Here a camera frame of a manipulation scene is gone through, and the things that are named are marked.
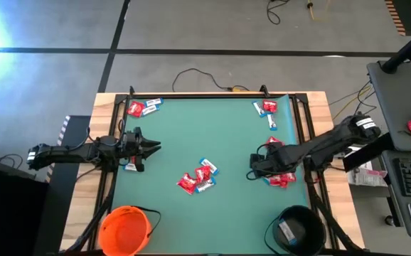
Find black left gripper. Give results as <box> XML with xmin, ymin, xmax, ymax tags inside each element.
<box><xmin>122</xmin><ymin>127</ymin><xmax>163</xmax><ymax>174</ymax></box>

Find orange pumpkin halloween bucket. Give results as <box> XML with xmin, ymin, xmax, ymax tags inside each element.
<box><xmin>97</xmin><ymin>205</ymin><xmax>162</xmax><ymax>256</ymax></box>

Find black halloween bucket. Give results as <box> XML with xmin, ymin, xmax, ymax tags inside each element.
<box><xmin>264</xmin><ymin>205</ymin><xmax>327</xmax><ymax>256</ymax></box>

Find green table mat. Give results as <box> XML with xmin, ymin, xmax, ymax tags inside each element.
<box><xmin>111</xmin><ymin>94</ymin><xmax>309</xmax><ymax>255</ymax></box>

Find clear plastic bag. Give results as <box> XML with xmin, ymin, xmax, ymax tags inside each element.
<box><xmin>346</xmin><ymin>161</ymin><xmax>388</xmax><ymax>188</ymax></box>

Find dark striped-edge platform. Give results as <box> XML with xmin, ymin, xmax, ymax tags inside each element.
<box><xmin>34</xmin><ymin>114</ymin><xmax>92</xmax><ymax>256</ymax></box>

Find gray side desk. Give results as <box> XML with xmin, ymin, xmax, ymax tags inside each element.
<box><xmin>366</xmin><ymin>59</ymin><xmax>411</xmax><ymax>153</ymax></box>

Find gray keyboard tray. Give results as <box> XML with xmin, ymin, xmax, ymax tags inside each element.
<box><xmin>381</xmin><ymin>149</ymin><xmax>411</xmax><ymax>239</ymax></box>

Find black box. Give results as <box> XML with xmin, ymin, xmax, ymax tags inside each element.
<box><xmin>0</xmin><ymin>153</ymin><xmax>49</xmax><ymax>256</ymax></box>

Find black slanted pole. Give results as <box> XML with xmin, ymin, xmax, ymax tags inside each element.
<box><xmin>381</xmin><ymin>23</ymin><xmax>411</xmax><ymax>75</ymax></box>

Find black floor cable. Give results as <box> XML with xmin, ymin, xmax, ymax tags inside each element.
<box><xmin>0</xmin><ymin>152</ymin><xmax>24</xmax><ymax>171</ymax></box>
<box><xmin>354</xmin><ymin>80</ymin><xmax>379</xmax><ymax>117</ymax></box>
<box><xmin>171</xmin><ymin>67</ymin><xmax>252</xmax><ymax>93</ymax></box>
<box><xmin>265</xmin><ymin>0</ymin><xmax>292</xmax><ymax>26</ymax></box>

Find yellow floor cable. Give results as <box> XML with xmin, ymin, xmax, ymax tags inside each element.
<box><xmin>331</xmin><ymin>85</ymin><xmax>373</xmax><ymax>122</ymax></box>
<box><xmin>306</xmin><ymin>0</ymin><xmax>333</xmax><ymax>22</ymax></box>

